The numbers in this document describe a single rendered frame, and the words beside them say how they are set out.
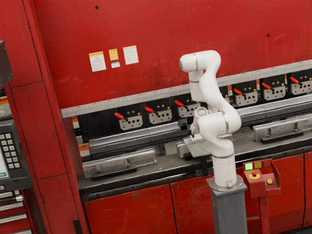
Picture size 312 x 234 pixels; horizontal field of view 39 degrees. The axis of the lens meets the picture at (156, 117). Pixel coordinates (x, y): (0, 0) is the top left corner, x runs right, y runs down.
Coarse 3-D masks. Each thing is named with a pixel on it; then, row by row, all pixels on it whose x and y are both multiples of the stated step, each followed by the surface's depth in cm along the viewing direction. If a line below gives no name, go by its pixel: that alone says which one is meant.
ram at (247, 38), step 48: (48, 0) 252; (96, 0) 257; (144, 0) 261; (192, 0) 266; (240, 0) 271; (288, 0) 277; (48, 48) 262; (96, 48) 266; (144, 48) 272; (192, 48) 277; (240, 48) 282; (288, 48) 288; (96, 96) 277
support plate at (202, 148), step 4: (184, 140) 300; (188, 140) 300; (192, 144) 293; (196, 144) 292; (200, 144) 291; (204, 144) 290; (208, 144) 289; (188, 148) 289; (192, 148) 288; (196, 148) 287; (200, 148) 286; (204, 148) 285; (208, 148) 284; (192, 152) 282; (196, 152) 281; (200, 152) 281; (204, 152) 280; (208, 152) 279; (196, 156) 277
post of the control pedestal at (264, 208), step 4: (264, 196) 290; (260, 200) 291; (264, 200) 291; (260, 204) 292; (264, 204) 293; (260, 208) 294; (264, 208) 294; (260, 212) 295; (264, 212) 295; (260, 216) 297; (264, 216) 296; (268, 216) 297; (260, 220) 299; (264, 220) 297; (268, 220) 298; (260, 224) 302; (264, 224) 299; (268, 224) 299; (260, 228) 304; (264, 228) 300; (268, 228) 300; (260, 232) 306; (264, 232) 301; (268, 232) 301
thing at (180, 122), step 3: (180, 120) 325; (183, 120) 324; (180, 123) 322; (183, 123) 320; (186, 123) 320; (180, 126) 320; (183, 126) 319; (186, 126) 320; (183, 129) 320; (186, 129) 321; (189, 129) 315
